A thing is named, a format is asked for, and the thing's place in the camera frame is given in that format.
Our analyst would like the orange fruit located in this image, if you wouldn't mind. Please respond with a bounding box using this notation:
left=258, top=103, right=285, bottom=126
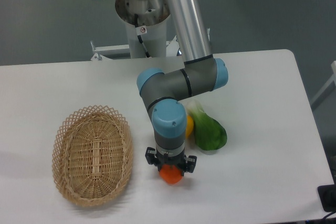
left=159, top=164, right=182, bottom=185

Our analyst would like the yellow lemon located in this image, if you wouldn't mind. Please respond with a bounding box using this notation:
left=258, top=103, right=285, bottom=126
left=185, top=115, right=194, bottom=138

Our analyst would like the black device at table edge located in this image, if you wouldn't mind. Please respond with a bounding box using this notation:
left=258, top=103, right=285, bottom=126
left=317, top=185, right=335, bottom=212

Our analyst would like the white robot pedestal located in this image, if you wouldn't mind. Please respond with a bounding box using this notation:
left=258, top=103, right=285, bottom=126
left=90, top=0, right=211, bottom=61

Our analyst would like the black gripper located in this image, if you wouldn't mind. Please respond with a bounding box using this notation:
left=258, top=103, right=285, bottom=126
left=145, top=147, right=197, bottom=176

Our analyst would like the green leafy vegetable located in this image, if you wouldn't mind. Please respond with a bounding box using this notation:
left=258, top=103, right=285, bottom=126
left=186, top=100, right=227, bottom=151

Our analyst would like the black cable on pedestal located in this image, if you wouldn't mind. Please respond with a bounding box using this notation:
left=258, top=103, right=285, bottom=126
left=133, top=13, right=153, bottom=58

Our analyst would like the woven wicker basket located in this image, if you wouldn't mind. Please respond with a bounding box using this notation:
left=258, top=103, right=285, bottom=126
left=52, top=105, right=133, bottom=207

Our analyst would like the white frame at right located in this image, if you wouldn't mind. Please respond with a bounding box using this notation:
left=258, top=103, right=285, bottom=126
left=310, top=61, right=335, bottom=111

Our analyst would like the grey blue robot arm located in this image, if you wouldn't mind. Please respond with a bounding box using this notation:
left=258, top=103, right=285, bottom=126
left=116, top=0, right=228, bottom=174

